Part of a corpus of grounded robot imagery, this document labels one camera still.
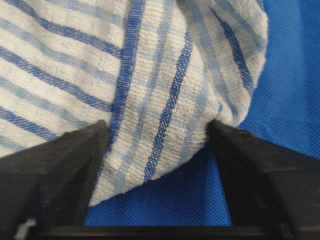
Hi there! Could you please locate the blue table cloth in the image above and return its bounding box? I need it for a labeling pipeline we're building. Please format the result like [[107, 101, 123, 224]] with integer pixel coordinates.
[[85, 0, 320, 226]]

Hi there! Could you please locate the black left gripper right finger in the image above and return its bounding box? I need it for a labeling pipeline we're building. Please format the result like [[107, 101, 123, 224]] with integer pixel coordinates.
[[208, 120, 320, 240]]

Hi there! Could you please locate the white blue-striped towel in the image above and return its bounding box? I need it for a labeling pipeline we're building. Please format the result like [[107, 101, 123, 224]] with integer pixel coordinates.
[[0, 0, 268, 206]]

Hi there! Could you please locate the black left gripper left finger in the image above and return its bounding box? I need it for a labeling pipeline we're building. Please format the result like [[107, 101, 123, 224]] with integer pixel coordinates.
[[0, 120, 108, 240]]

